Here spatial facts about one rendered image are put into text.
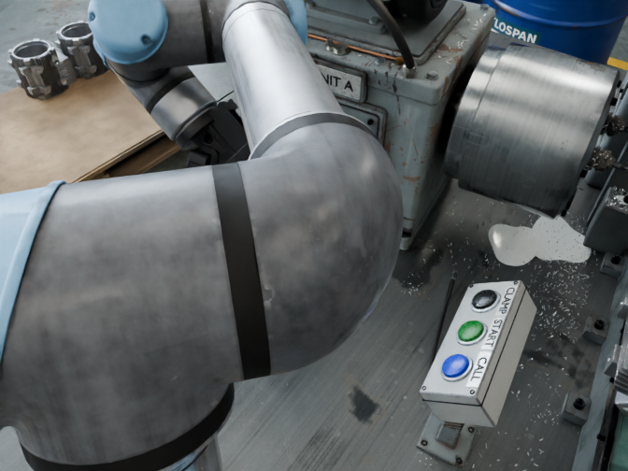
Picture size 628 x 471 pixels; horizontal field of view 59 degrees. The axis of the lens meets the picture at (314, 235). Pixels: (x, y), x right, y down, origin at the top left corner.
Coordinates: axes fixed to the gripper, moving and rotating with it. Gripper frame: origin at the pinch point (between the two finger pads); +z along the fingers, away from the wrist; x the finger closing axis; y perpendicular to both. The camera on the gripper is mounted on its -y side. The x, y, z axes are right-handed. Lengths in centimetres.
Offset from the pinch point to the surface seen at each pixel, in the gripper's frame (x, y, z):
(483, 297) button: -2.8, 17.2, 17.7
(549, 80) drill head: 24.8, 37.9, 5.9
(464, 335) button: -7.8, 14.1, 18.3
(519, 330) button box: -5.0, 18.5, 22.3
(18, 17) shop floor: 245, -161, -191
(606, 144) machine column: 56, 41, 28
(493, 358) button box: -11.0, 16.0, 20.7
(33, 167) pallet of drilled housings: 119, -123, -77
